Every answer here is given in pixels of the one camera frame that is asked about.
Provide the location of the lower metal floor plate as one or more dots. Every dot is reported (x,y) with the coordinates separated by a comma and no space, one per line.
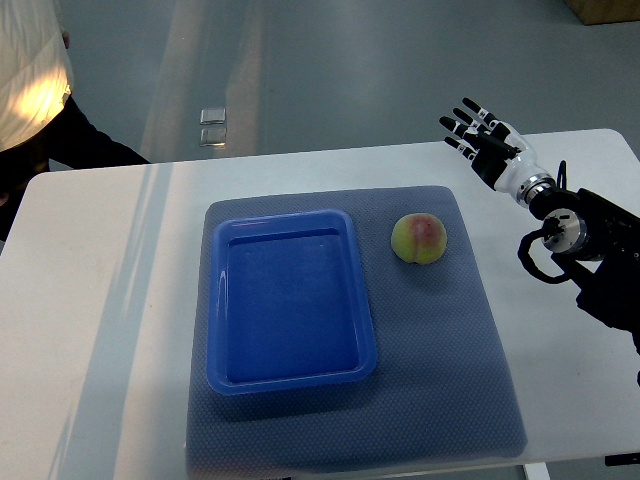
(214,137)

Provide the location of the upper metal floor plate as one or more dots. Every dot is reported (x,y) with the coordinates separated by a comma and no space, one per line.
(213,115)

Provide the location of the grey textured mat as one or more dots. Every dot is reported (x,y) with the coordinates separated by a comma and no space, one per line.
(441,390)

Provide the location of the blue plastic tray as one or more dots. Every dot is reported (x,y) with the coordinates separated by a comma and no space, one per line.
(288,304)

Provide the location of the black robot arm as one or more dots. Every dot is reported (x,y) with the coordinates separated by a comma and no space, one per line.
(595,243)

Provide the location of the metal floor plate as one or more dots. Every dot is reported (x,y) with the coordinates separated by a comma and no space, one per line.
(214,137)
(213,115)

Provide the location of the brown cardboard box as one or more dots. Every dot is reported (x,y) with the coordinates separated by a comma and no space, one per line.
(599,12)

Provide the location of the green red peach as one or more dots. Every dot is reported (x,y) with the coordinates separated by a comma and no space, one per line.
(419,238)

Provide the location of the person in white jacket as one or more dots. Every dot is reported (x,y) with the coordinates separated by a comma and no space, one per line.
(40,121)

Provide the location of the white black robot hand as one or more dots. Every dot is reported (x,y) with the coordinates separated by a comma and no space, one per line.
(498,154)

